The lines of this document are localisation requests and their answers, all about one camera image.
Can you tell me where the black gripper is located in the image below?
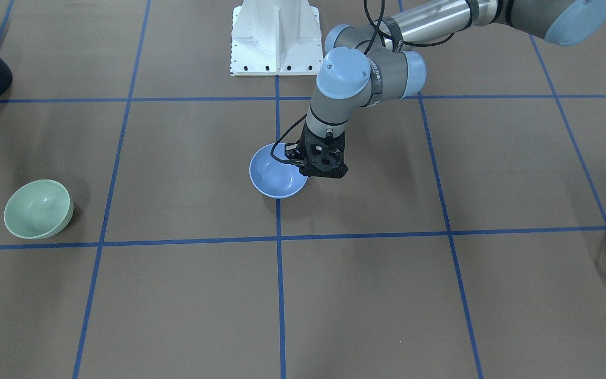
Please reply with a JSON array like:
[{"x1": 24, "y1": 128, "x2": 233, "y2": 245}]
[{"x1": 298, "y1": 131, "x2": 347, "y2": 179}]

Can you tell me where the blue bowl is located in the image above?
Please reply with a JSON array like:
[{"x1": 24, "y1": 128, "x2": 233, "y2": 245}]
[{"x1": 249, "y1": 143, "x2": 308, "y2": 199}]

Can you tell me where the green bowl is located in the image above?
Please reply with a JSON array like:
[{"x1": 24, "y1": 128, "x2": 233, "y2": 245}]
[{"x1": 3, "y1": 179, "x2": 74, "y2": 240}]

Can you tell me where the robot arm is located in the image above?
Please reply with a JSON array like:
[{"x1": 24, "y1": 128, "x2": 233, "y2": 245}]
[{"x1": 280, "y1": 1, "x2": 606, "y2": 179}]

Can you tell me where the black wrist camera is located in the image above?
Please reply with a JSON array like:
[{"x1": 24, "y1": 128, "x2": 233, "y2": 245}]
[{"x1": 284, "y1": 143, "x2": 307, "y2": 166}]

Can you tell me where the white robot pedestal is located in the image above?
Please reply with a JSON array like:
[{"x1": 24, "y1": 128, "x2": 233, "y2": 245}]
[{"x1": 229, "y1": 1, "x2": 323, "y2": 76}]

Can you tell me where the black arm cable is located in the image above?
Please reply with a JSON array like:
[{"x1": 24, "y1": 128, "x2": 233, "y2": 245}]
[{"x1": 270, "y1": 0, "x2": 456, "y2": 161}]

